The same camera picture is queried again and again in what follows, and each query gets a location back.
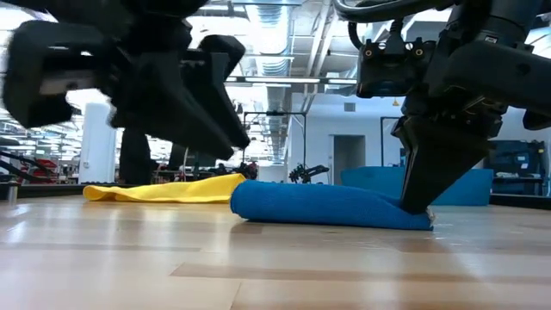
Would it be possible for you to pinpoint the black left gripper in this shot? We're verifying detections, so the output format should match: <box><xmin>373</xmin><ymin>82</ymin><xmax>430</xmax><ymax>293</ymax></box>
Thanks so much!
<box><xmin>2</xmin><ymin>19</ymin><xmax>246</xmax><ymax>161</ymax></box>

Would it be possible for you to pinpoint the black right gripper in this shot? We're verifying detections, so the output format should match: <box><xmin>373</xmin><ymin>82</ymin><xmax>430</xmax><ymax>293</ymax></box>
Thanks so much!
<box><xmin>391</xmin><ymin>25</ymin><xmax>551</xmax><ymax>215</ymax></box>

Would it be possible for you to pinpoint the yellow microfiber towel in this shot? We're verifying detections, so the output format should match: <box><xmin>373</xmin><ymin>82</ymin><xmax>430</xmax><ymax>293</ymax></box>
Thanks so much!
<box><xmin>82</xmin><ymin>172</ymin><xmax>247</xmax><ymax>204</ymax></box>

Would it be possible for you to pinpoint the blue microfiber towel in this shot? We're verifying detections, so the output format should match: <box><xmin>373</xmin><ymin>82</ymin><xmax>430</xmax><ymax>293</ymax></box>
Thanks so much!
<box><xmin>230</xmin><ymin>179</ymin><xmax>435</xmax><ymax>232</ymax></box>

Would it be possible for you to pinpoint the teal plastic basket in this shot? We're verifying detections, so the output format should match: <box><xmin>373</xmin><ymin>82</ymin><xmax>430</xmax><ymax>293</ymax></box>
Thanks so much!
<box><xmin>340</xmin><ymin>166</ymin><xmax>495</xmax><ymax>207</ymax></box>

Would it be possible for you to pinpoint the person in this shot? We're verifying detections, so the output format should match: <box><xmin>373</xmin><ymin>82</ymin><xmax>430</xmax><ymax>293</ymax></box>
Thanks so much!
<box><xmin>119</xmin><ymin>127</ymin><xmax>159</xmax><ymax>185</ymax></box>

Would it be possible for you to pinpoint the red toolbox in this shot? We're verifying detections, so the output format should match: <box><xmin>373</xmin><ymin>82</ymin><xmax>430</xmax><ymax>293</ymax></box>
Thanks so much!
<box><xmin>33</xmin><ymin>158</ymin><xmax>59</xmax><ymax>181</ymax></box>

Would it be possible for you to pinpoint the black metal gantry frame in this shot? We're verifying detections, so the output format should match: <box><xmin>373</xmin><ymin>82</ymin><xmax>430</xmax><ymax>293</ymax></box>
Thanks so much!
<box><xmin>380</xmin><ymin>115</ymin><xmax>404</xmax><ymax>167</ymax></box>

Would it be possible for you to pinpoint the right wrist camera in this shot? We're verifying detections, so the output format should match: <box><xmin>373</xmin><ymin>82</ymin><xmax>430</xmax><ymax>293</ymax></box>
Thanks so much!
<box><xmin>356</xmin><ymin>37</ymin><xmax>436</xmax><ymax>99</ymax></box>

